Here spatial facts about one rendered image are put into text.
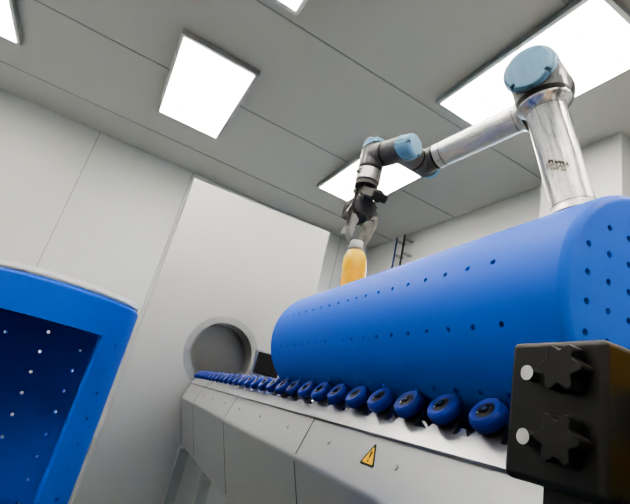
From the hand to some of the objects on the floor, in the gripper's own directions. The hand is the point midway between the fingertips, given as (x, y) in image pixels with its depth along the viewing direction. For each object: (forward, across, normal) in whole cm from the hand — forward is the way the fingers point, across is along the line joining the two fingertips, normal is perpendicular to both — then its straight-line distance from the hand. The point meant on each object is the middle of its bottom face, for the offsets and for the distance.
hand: (356, 241), depth 124 cm
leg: (+138, +6, -124) cm, 186 cm away
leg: (+138, -8, -124) cm, 186 cm away
